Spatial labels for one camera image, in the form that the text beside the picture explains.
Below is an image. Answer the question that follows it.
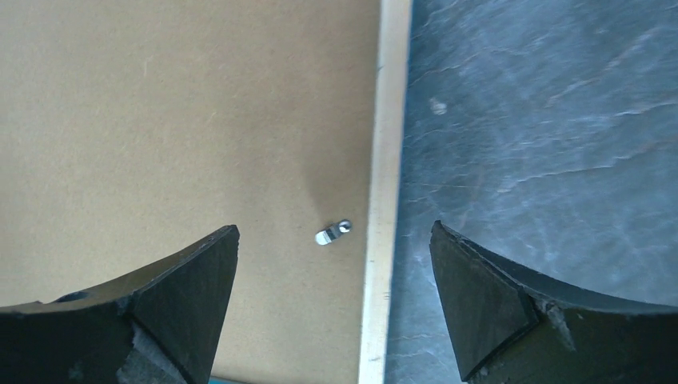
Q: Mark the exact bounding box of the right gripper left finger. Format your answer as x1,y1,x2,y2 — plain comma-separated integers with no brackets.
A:
1,226,240,383

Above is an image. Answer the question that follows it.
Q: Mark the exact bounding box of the wooden picture frame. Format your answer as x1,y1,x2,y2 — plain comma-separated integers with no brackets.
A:
357,1,413,383

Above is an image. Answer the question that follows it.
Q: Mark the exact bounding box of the metal frame retaining clip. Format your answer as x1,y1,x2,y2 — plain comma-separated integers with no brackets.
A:
314,219,353,246

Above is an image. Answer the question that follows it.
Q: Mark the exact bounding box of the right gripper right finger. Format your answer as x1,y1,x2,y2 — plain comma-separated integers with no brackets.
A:
429,222,677,383

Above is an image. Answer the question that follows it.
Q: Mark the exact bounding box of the brown cardboard backing board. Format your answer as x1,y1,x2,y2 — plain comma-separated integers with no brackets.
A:
1,1,380,383

